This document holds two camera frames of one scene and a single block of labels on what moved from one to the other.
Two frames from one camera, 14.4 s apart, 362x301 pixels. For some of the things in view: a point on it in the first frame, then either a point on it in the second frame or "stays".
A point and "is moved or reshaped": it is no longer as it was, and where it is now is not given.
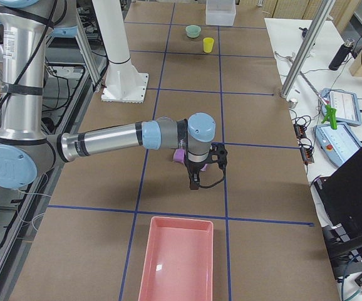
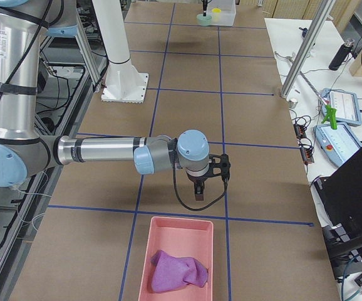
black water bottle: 341,55 stays
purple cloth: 180,156 is moved or reshaped
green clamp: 331,116 stays
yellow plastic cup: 208,43 to 216,14
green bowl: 193,31 to 205,21
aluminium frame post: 322,15 stays
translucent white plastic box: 220,12 stays
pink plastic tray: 179,261 stays
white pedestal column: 124,84 stays
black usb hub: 300,131 stays
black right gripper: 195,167 to 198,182
